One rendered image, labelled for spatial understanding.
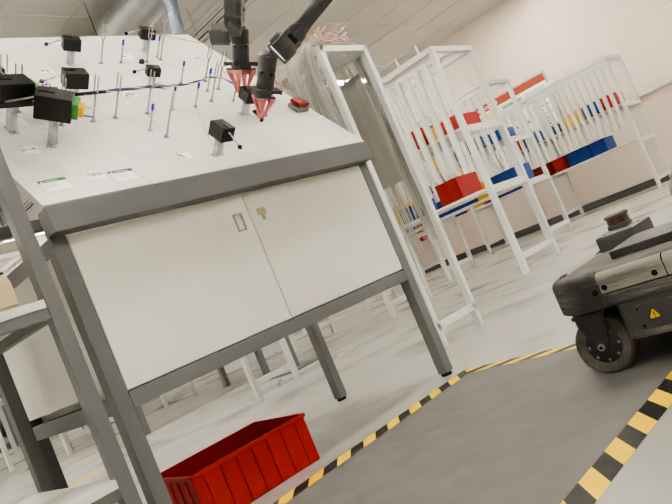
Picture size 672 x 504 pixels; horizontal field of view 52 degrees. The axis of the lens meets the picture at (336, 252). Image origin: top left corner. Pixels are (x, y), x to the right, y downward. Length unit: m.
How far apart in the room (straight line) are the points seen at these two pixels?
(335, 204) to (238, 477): 0.92
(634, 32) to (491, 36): 2.06
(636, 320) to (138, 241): 1.20
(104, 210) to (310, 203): 0.72
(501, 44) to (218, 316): 9.43
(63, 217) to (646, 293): 1.31
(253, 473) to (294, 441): 0.16
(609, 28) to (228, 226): 8.80
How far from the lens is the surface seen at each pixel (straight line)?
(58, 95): 1.93
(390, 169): 3.38
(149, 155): 2.01
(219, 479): 1.90
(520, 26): 10.86
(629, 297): 1.63
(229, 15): 2.33
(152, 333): 1.77
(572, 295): 1.68
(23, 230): 1.67
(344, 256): 2.23
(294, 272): 2.07
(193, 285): 1.86
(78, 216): 1.73
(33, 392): 2.11
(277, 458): 1.98
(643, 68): 10.25
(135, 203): 1.81
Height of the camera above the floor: 0.45
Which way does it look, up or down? 2 degrees up
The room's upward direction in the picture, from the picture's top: 23 degrees counter-clockwise
